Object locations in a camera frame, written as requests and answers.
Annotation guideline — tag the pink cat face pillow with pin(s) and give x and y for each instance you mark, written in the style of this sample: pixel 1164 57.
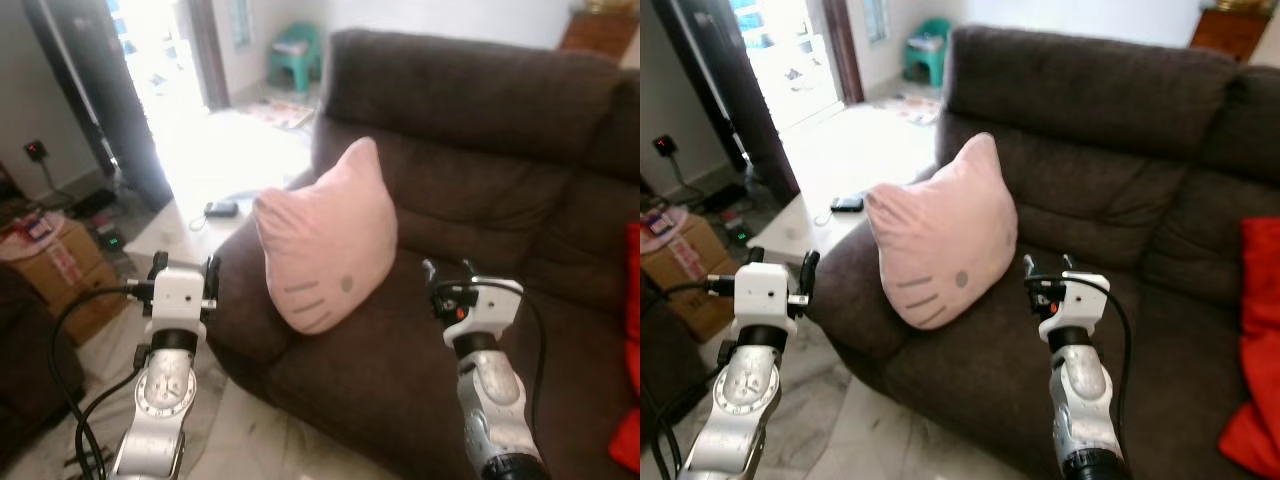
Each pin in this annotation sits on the pink cat face pillow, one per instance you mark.
pixel 940 225
pixel 325 230

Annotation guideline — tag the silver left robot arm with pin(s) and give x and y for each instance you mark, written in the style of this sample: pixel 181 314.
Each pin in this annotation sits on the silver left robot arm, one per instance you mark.
pixel 165 400
pixel 745 400

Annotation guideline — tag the red pillow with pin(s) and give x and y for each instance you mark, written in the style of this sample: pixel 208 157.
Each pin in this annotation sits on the red pillow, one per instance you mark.
pixel 1262 300
pixel 633 300

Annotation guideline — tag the black power strip green light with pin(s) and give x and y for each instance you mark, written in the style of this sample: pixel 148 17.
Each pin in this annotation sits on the black power strip green light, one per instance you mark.
pixel 740 232
pixel 110 238

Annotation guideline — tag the white side table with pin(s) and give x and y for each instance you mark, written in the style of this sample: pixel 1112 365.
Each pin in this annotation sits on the white side table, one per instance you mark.
pixel 185 240
pixel 800 225

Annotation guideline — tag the cardboard box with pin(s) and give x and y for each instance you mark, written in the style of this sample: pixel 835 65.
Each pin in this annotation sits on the cardboard box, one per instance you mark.
pixel 70 275
pixel 690 265

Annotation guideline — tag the small black device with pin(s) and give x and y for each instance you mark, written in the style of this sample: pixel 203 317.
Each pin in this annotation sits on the small black device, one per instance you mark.
pixel 221 209
pixel 847 204

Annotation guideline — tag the dark brown fabric sofa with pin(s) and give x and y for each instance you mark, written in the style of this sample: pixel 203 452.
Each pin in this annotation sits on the dark brown fabric sofa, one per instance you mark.
pixel 480 150
pixel 1100 130

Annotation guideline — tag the dark brown armchair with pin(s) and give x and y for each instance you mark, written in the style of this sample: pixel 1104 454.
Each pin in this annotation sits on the dark brown armchair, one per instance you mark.
pixel 652 400
pixel 25 370

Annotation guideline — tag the colourful floor mat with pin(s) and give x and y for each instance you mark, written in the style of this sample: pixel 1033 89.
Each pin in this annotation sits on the colourful floor mat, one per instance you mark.
pixel 912 108
pixel 280 113

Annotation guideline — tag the dark door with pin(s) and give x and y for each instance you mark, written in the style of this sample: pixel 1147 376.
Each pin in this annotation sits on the dark door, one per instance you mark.
pixel 720 80
pixel 100 90

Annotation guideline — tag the green plastic stool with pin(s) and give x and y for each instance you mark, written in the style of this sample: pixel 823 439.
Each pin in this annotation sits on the green plastic stool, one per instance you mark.
pixel 297 55
pixel 930 50

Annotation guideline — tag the brown wooden cabinet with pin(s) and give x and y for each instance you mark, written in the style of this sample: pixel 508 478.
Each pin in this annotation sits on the brown wooden cabinet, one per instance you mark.
pixel 600 35
pixel 1230 32

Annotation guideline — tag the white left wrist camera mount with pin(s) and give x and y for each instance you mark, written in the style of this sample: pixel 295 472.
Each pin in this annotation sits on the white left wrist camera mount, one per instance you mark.
pixel 765 290
pixel 178 295

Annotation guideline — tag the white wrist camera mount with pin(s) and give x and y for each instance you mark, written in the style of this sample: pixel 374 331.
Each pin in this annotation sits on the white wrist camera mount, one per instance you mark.
pixel 495 305
pixel 1085 300
pixel 178 295
pixel 765 290

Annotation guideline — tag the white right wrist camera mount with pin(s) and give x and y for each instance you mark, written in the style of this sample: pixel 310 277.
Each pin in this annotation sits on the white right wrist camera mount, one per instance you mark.
pixel 1085 300
pixel 495 305

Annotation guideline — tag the wall socket with red light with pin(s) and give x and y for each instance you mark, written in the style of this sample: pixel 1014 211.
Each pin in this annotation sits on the wall socket with red light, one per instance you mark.
pixel 36 151
pixel 665 146

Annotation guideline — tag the brown wooden door frame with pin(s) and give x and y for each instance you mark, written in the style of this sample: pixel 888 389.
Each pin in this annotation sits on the brown wooden door frame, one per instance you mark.
pixel 843 50
pixel 210 50

